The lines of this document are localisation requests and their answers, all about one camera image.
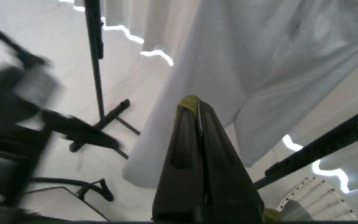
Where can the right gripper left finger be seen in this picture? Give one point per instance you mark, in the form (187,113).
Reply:
(182,174)

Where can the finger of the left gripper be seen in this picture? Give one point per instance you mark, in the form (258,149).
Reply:
(79,130)

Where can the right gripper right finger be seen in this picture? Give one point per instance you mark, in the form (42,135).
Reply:
(225,180)

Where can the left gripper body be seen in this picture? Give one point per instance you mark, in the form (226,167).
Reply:
(8,155)

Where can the green long-sleeved shirt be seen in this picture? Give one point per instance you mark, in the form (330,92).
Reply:
(188,102)

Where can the pale grey shorts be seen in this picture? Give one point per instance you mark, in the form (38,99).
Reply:
(259,62)

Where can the black clothes rack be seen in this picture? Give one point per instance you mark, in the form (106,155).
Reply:
(95,46)

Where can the white laundry basket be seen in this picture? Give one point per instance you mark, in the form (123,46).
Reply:
(315,202)

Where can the white curtain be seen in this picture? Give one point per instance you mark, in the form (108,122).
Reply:
(154,25)

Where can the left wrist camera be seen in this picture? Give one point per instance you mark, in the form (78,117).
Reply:
(17,90)

